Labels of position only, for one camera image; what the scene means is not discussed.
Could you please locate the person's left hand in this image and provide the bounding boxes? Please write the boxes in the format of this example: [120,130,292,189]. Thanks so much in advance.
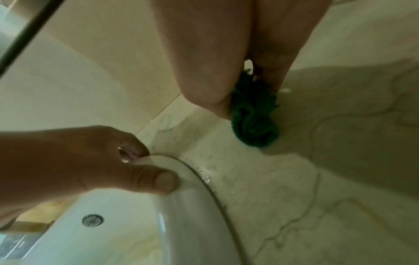
[0,125,180,226]

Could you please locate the person's right hand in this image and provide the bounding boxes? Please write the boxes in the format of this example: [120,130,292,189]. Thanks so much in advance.
[148,0,333,121]

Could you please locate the green cloth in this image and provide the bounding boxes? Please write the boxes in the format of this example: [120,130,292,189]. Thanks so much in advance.
[230,59,282,149]

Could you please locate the white round sink basin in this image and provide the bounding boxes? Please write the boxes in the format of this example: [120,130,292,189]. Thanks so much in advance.
[16,155,253,265]

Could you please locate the chrome square faucet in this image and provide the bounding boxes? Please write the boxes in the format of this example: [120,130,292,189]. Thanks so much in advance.
[0,220,56,259]

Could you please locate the metal framed wall mirror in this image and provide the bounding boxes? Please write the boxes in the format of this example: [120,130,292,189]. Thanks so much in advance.
[0,0,65,79]

